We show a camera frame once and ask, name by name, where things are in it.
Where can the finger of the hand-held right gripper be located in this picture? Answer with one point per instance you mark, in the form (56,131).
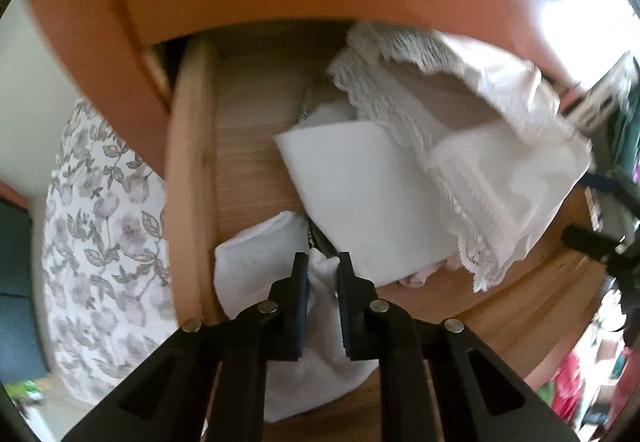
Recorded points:
(585,242)

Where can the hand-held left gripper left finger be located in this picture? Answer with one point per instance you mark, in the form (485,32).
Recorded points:
(301,307)

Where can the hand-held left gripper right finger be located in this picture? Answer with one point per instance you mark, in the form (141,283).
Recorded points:
(345,307)

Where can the white cotton underwear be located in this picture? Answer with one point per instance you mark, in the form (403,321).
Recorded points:
(260,262)

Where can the wooden drawer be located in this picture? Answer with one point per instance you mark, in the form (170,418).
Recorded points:
(245,147)

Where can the beige lace-trimmed garment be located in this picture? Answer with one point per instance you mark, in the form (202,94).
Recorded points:
(500,172)

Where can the pink red cloth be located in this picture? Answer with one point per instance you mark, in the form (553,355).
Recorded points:
(570,377)

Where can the white folded cloth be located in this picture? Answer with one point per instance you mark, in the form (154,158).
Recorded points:
(360,182)

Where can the floral bed sheet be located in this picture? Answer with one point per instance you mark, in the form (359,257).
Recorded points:
(100,247)

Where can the dark teal box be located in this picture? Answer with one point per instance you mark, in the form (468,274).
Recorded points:
(17,272)

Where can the wooden dresser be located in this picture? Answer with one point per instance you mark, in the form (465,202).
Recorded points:
(65,22)

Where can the pink frame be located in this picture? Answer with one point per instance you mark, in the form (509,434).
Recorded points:
(10,194)

